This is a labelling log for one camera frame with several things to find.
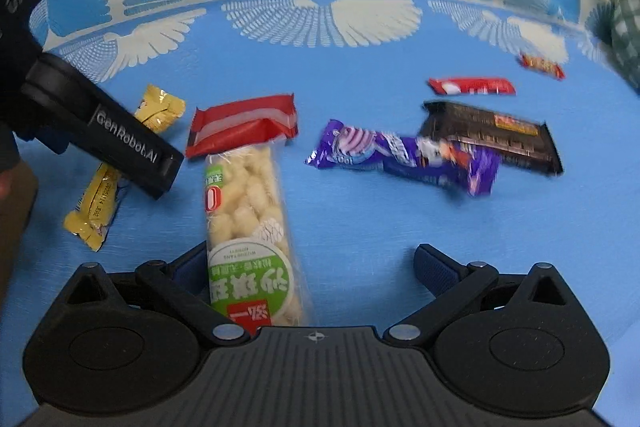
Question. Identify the yellow snack packet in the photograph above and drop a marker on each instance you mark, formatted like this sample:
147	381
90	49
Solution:
157	112

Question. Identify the clear rice puff snack packet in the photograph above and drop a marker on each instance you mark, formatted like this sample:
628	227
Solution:
245	212

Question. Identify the blue fan-print sheet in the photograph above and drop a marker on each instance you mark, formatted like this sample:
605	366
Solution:
350	217

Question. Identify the dark brown chocolate bar packet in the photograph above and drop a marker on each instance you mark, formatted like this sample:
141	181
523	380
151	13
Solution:
500	132

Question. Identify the red and white snack packet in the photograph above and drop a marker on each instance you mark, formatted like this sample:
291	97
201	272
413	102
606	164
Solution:
240	124

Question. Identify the slim red snack packet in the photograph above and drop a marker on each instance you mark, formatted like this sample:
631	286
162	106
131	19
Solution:
475	86

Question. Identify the small red orange snack packet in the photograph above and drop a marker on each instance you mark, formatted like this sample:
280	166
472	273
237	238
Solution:
542	66

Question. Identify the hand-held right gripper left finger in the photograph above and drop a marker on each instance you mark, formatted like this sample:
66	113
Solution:
192	269

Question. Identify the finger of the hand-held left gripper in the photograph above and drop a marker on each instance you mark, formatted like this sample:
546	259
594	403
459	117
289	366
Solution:
125	139

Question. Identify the green checked cloth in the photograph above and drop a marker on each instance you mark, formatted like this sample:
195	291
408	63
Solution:
627	22

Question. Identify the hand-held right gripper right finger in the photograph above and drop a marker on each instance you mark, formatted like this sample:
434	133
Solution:
432	269

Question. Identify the purple snack packet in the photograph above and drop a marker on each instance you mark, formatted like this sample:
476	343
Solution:
400	152

